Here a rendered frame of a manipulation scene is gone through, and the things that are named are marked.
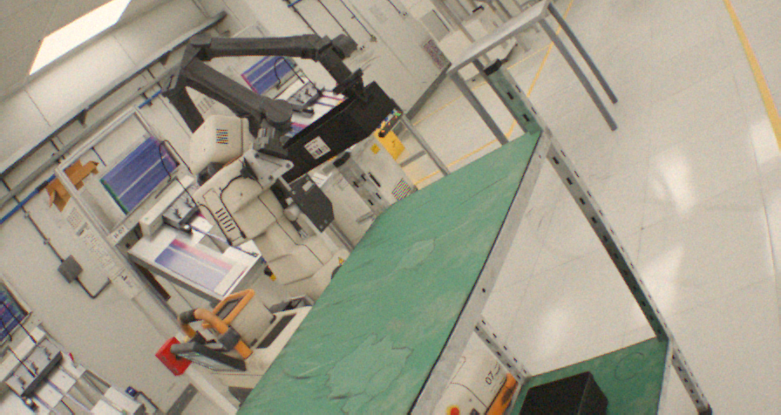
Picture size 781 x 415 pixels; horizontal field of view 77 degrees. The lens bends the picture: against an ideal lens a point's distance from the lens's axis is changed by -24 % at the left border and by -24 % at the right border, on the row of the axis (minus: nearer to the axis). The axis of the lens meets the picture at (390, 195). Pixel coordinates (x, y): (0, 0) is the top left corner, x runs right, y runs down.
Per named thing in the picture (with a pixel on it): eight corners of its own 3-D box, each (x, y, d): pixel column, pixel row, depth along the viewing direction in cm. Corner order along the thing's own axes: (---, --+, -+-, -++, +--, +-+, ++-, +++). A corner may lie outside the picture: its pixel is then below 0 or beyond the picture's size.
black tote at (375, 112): (281, 187, 238) (262, 166, 235) (307, 159, 248) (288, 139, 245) (369, 136, 194) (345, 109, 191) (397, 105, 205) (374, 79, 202)
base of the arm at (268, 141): (244, 160, 181) (261, 147, 172) (247, 135, 184) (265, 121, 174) (269, 168, 186) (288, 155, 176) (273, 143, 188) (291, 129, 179)
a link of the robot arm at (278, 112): (173, 77, 187) (169, 61, 178) (197, 46, 192) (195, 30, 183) (281, 142, 187) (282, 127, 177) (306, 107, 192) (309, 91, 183)
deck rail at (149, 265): (227, 307, 303) (226, 299, 299) (225, 309, 301) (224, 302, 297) (131, 257, 322) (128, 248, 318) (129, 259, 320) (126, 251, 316)
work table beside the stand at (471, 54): (617, 128, 336) (539, 14, 318) (526, 179, 376) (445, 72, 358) (617, 99, 372) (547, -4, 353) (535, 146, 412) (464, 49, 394)
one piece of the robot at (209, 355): (269, 378, 164) (198, 350, 154) (225, 377, 191) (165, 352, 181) (278, 343, 169) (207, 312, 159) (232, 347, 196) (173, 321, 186)
